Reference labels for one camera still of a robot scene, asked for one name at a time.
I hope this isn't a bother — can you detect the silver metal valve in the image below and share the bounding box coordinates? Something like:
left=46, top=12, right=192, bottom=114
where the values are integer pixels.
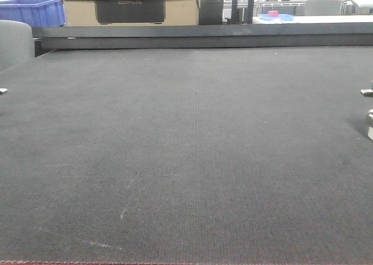
left=360, top=89, right=372, bottom=140

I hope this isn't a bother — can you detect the large cardboard box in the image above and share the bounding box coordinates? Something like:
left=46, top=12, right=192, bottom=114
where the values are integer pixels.
left=63, top=0, right=200, bottom=27

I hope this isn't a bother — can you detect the pink tape roll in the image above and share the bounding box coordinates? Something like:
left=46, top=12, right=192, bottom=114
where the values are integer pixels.
left=268, top=10, right=279, bottom=17

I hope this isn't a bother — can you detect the blue tray on table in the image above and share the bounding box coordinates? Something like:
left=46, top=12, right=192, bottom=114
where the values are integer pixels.
left=259, top=13, right=294, bottom=22

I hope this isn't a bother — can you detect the white background table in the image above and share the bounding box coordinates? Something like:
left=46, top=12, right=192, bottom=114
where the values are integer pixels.
left=253, top=15, right=373, bottom=24

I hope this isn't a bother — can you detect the blue plastic crate background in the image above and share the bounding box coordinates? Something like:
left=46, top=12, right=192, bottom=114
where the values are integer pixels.
left=1, top=0, right=65, bottom=27

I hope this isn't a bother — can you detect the black conveyor end frame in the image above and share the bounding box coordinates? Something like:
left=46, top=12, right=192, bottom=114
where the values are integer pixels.
left=31, top=22, right=372, bottom=52

